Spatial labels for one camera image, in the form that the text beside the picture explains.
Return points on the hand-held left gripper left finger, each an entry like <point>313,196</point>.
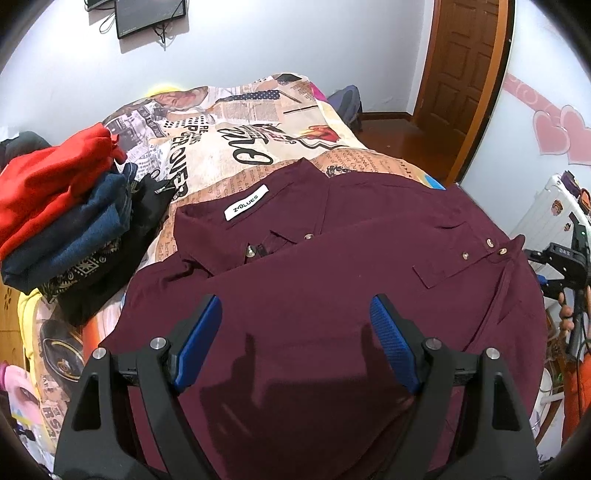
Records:
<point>196,341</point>

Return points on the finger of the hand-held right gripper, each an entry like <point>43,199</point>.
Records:
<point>540,256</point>

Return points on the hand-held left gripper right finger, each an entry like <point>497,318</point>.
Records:
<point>395,341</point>

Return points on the maroon button shirt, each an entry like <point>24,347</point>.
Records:
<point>300,277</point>

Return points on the person's right hand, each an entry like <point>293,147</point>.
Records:
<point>564,314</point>

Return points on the white stickered suitcase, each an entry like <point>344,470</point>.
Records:
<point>540,207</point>

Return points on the orange cloth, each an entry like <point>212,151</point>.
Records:
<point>575,397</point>

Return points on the black patterned folded garment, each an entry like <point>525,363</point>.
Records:
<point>78,274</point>

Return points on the black zipper jacket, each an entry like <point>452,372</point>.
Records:
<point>138,217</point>

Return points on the dark blue folded garment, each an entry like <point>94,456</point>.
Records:
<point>69,240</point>

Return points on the yellow cloth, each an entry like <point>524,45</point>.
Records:
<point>30,323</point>

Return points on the yellow paw print box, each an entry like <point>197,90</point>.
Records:
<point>8,323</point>

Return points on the wooden door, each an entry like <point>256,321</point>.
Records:
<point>461,78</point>

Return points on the newspaper print blanket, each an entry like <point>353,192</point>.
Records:
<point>221,143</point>

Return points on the red folded garment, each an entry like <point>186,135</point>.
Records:
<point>41,194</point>

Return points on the grey purple backpack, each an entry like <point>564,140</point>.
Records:
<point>346,104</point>

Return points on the grey cushion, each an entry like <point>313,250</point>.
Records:
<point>25,145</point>

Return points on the pink heart wall decal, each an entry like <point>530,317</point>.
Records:
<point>554,129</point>

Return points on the small wall monitor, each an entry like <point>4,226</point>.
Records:
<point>150,14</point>

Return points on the large wall television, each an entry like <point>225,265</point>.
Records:
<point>99,3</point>

